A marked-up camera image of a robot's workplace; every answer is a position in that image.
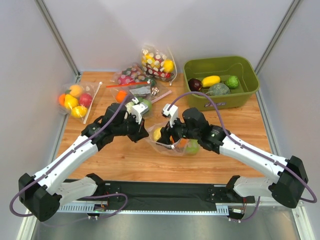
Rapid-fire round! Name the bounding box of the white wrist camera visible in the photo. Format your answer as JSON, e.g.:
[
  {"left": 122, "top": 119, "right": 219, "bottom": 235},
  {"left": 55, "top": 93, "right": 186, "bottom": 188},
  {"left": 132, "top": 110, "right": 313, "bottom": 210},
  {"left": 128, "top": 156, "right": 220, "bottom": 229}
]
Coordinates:
[
  {"left": 130, "top": 97, "right": 149, "bottom": 124},
  {"left": 162, "top": 103, "right": 179, "bottom": 128}
]

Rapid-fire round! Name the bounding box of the fake orange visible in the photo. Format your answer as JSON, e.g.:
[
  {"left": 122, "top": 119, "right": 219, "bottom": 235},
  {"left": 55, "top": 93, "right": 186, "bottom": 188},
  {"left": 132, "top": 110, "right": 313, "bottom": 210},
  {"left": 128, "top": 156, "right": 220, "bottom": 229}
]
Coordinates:
[{"left": 178, "top": 138, "right": 189, "bottom": 148}]

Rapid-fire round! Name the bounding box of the clear fruit bag left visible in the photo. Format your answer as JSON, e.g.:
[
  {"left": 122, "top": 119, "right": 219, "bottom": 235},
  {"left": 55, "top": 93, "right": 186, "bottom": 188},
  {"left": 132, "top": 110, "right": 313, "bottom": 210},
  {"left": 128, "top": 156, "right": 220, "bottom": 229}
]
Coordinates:
[{"left": 57, "top": 81, "right": 103, "bottom": 124}]

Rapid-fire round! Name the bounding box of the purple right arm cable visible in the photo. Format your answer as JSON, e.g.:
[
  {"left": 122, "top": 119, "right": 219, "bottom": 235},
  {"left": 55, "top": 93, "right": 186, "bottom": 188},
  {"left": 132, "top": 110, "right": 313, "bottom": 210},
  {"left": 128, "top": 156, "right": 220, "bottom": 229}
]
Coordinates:
[{"left": 163, "top": 91, "right": 318, "bottom": 223}]

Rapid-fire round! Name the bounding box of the green fake custard apple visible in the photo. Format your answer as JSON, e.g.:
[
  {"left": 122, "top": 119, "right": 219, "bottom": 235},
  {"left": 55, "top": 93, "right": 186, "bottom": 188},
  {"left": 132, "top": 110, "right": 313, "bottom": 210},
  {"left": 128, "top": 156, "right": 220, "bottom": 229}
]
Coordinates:
[{"left": 224, "top": 75, "right": 239, "bottom": 89}]

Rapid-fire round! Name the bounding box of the aluminium cable rail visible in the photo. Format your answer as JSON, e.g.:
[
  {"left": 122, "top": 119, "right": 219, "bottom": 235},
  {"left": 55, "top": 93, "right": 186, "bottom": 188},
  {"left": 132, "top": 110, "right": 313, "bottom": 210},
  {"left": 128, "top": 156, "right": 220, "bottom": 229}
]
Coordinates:
[{"left": 57, "top": 199, "right": 305, "bottom": 216}]

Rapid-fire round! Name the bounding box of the yellow fake mango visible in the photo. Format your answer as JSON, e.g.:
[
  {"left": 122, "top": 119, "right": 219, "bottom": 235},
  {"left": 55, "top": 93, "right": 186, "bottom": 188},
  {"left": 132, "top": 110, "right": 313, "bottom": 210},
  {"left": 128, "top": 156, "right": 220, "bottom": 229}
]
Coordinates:
[{"left": 201, "top": 75, "right": 221, "bottom": 88}]

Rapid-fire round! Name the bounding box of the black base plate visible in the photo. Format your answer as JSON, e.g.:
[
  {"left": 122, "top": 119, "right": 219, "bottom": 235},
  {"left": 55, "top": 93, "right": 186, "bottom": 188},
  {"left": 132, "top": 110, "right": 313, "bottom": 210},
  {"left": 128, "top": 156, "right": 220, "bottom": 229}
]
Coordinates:
[{"left": 93, "top": 181, "right": 255, "bottom": 210}]

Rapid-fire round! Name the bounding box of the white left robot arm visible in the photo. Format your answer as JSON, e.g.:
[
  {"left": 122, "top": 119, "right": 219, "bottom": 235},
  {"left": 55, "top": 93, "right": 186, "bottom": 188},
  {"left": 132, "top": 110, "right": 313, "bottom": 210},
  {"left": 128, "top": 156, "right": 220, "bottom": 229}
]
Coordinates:
[{"left": 18, "top": 102, "right": 149, "bottom": 222}]

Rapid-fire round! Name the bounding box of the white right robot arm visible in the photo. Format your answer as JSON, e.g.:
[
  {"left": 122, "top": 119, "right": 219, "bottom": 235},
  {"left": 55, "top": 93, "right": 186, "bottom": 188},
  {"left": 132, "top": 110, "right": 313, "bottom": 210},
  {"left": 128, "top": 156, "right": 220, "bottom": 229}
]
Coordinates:
[{"left": 156, "top": 104, "right": 308, "bottom": 209}]

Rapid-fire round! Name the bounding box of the orange fake persimmon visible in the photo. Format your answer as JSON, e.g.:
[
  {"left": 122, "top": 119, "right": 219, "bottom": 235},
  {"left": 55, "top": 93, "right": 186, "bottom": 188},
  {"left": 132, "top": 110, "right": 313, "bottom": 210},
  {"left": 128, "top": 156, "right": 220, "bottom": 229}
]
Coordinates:
[{"left": 115, "top": 90, "right": 128, "bottom": 103}]

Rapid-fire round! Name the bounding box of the green fake cabbage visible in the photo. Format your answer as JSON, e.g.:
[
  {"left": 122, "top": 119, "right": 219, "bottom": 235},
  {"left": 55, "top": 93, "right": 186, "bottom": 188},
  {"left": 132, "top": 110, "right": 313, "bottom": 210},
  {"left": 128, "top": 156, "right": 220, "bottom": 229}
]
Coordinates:
[{"left": 139, "top": 98, "right": 152, "bottom": 118}]

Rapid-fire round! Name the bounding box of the white fake radish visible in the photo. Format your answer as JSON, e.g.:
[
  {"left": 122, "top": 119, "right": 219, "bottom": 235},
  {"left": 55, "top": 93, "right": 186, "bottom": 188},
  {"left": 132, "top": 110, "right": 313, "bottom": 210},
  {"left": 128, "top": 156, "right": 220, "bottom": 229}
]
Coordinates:
[{"left": 125, "top": 101, "right": 135, "bottom": 113}]

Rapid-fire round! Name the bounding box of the dark red fake apple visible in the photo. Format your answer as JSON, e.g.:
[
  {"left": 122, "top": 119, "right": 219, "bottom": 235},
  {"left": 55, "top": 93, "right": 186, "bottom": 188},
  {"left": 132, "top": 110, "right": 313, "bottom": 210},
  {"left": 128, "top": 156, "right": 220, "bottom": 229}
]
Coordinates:
[{"left": 188, "top": 78, "right": 203, "bottom": 92}]

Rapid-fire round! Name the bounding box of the fake netted melon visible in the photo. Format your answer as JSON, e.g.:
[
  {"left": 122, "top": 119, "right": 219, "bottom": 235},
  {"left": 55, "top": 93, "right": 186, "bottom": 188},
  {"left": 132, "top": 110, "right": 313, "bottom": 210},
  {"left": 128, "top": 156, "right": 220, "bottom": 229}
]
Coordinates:
[{"left": 206, "top": 82, "right": 231, "bottom": 96}]

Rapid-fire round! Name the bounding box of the polka dot zip bag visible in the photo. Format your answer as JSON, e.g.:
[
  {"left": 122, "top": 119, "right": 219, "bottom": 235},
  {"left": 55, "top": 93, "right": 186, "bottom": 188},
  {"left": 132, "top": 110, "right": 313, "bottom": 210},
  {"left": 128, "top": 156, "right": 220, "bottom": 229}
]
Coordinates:
[{"left": 111, "top": 63, "right": 156, "bottom": 87}]

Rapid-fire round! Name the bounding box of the yellow fake lemon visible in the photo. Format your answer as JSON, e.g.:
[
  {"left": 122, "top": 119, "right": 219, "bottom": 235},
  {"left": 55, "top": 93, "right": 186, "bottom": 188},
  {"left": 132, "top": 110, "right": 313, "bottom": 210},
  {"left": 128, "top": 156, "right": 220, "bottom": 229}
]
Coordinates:
[{"left": 152, "top": 127, "right": 162, "bottom": 142}]

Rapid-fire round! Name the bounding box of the green plastic tub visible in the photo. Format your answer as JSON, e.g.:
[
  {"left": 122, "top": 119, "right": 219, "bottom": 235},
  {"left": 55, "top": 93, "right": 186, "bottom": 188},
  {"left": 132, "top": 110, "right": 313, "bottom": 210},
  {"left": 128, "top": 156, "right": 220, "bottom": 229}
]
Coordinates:
[{"left": 183, "top": 56, "right": 260, "bottom": 109}]

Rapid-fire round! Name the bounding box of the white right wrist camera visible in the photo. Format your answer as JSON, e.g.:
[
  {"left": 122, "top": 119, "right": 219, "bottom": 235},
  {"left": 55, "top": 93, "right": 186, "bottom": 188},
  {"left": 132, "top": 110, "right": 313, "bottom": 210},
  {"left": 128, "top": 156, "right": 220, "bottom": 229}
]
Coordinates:
[{"left": 162, "top": 103, "right": 179, "bottom": 128}]

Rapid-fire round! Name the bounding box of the polka dot drawstring bag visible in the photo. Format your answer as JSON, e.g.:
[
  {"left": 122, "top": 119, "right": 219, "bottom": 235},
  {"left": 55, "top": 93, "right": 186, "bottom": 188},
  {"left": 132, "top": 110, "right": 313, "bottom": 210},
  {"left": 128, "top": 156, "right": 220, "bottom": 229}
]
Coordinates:
[{"left": 140, "top": 44, "right": 178, "bottom": 86}]

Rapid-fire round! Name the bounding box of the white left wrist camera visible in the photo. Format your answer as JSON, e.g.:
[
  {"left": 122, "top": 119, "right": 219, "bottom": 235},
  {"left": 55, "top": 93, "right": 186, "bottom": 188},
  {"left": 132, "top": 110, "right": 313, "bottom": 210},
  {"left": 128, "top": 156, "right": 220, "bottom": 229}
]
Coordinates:
[{"left": 130, "top": 97, "right": 149, "bottom": 124}]

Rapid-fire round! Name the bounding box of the clear pink zip top bag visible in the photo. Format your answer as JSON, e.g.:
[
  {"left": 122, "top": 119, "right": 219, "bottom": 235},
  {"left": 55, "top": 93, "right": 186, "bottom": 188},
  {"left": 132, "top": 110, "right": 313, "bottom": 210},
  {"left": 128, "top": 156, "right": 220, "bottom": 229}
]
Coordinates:
[{"left": 145, "top": 122, "right": 194, "bottom": 156}]

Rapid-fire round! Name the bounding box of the clear vegetable zip bag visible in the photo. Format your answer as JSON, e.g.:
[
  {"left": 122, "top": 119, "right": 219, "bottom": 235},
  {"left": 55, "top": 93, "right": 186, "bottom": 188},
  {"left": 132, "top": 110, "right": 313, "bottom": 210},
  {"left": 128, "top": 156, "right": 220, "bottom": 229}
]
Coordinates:
[{"left": 106, "top": 82, "right": 172, "bottom": 118}]

